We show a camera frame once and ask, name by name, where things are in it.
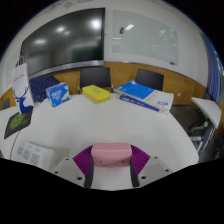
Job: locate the blue paper ream pack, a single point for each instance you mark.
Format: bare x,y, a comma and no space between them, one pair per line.
135,90

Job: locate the white side table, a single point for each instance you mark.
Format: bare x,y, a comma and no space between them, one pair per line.
208,110

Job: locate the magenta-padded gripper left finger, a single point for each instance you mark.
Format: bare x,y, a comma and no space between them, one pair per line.
81,160

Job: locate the white power strip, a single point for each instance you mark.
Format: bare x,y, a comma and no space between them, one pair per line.
33,154

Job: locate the blue curtain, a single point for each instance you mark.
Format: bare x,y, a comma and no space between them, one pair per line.
213,70

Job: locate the frosted glass whiteboard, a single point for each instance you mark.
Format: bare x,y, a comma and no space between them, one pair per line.
146,36

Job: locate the blue dotted chair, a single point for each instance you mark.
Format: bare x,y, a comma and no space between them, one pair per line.
43,86

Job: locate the large black wall screen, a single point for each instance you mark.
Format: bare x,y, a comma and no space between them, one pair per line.
63,41

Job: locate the blue tissue box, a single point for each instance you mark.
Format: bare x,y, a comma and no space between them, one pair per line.
57,95

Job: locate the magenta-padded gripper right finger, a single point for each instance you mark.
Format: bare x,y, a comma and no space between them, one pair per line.
141,160

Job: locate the pink charger block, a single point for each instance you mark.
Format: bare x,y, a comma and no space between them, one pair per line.
111,154

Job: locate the white and blue paper ream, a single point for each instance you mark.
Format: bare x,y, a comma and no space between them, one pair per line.
160,101

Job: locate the black and green mouse pad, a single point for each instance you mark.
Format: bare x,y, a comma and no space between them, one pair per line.
18,122

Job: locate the yellow and green pack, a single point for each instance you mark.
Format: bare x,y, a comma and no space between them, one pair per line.
96,93

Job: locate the white bag with blue deer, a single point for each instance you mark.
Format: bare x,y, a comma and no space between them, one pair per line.
22,88

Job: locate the black office chair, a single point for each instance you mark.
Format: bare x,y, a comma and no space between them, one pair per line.
5,104
95,77
150,79

